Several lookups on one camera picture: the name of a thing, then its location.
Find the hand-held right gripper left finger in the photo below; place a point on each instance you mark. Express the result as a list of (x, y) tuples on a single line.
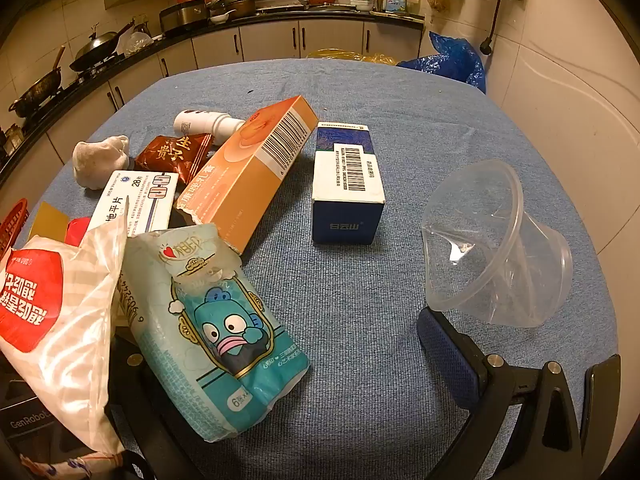
[(145, 400)]

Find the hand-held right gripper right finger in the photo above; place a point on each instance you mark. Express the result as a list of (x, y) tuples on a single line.
[(450, 355)]

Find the white and red plastic bag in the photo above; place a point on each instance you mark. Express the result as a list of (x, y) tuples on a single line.
[(55, 320)]

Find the clear plastic cup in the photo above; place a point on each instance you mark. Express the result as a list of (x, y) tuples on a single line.
[(500, 270)]

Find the teal cartoon tissue pack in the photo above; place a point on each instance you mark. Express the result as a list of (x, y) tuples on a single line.
[(225, 320)]

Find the red mesh basket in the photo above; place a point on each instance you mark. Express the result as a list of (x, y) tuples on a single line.
[(12, 225)]

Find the white medicine box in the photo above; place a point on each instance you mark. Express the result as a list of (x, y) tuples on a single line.
[(130, 200)]

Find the blue and white box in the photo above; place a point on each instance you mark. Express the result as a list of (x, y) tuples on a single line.
[(345, 180)]

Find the brown snack packet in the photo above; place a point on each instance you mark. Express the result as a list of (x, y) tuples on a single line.
[(175, 157)]

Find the white tissue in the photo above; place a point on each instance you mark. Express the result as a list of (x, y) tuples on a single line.
[(97, 160)]

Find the orange cardboard box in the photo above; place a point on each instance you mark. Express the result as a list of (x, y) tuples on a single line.
[(250, 175)]

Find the white plastic bottle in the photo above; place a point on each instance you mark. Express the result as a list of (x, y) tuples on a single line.
[(200, 122)]

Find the blue tablecloth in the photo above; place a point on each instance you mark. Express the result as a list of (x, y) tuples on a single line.
[(350, 310)]

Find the small red packet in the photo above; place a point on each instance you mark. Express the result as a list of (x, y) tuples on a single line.
[(77, 230)]

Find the yellow cardboard piece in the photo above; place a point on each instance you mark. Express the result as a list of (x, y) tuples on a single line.
[(47, 220)]

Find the blue plastic bag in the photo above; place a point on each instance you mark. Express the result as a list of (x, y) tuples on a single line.
[(450, 62)]

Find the yellow plastic bag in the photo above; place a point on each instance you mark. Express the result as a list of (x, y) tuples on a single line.
[(350, 56)]

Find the grey base cabinets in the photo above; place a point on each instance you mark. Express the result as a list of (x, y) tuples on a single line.
[(330, 37)]

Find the wok with metal lid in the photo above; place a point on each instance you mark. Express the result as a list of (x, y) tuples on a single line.
[(97, 47)]

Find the clear bag beside wok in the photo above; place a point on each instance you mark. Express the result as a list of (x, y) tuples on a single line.
[(136, 44)]

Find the black kitchen counter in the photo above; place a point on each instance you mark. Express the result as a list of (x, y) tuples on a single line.
[(270, 17)]

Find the stainless steel cooker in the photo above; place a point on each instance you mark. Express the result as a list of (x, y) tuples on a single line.
[(182, 17)]

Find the small white bowl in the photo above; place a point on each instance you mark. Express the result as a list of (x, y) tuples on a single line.
[(222, 17)]

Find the stacked metal pots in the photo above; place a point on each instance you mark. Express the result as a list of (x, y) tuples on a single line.
[(235, 4)]

